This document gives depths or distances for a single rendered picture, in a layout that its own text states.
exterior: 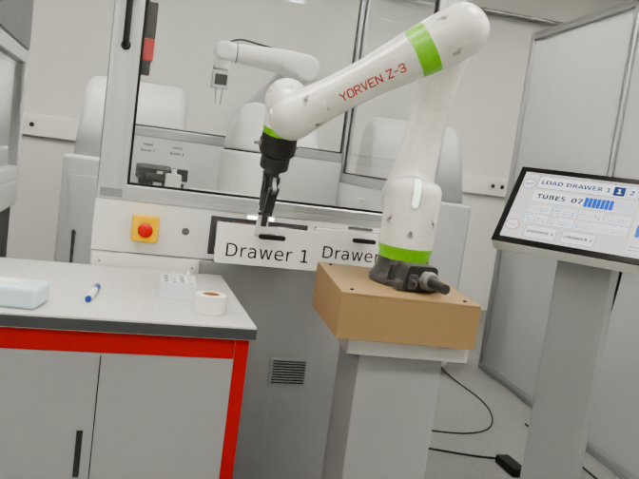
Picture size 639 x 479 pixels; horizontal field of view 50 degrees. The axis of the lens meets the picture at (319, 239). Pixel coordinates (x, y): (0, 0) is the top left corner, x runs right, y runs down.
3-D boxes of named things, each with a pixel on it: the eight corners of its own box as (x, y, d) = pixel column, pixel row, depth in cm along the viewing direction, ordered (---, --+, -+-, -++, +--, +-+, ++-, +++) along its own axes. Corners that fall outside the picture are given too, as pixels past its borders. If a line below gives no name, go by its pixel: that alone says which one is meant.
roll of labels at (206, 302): (186, 309, 153) (188, 291, 152) (209, 306, 158) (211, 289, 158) (208, 316, 149) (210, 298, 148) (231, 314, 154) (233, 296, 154)
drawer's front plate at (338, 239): (399, 271, 215) (405, 237, 214) (312, 263, 207) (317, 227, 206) (397, 270, 217) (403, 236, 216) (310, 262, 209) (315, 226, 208)
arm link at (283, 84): (310, 77, 174) (267, 69, 171) (317, 90, 163) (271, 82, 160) (299, 129, 180) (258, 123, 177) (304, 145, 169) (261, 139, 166)
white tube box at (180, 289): (195, 300, 163) (197, 284, 162) (159, 297, 160) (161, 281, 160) (192, 289, 174) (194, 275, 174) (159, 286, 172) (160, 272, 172)
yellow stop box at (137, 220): (157, 243, 191) (160, 218, 190) (130, 241, 189) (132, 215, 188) (156, 240, 196) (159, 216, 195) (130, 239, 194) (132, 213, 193)
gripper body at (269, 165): (260, 146, 179) (253, 179, 183) (264, 158, 171) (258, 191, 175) (287, 150, 181) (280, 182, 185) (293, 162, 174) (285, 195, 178)
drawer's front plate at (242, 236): (316, 271, 194) (320, 233, 192) (213, 261, 185) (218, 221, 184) (314, 270, 195) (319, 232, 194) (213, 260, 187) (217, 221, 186)
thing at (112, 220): (423, 277, 220) (430, 234, 218) (90, 248, 191) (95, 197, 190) (337, 237, 310) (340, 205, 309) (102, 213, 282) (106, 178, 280)
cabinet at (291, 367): (391, 512, 229) (427, 278, 220) (65, 518, 200) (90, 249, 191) (316, 406, 320) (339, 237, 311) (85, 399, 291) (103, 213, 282)
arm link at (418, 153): (420, 226, 184) (477, 28, 176) (427, 235, 168) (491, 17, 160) (374, 214, 184) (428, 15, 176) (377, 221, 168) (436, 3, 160)
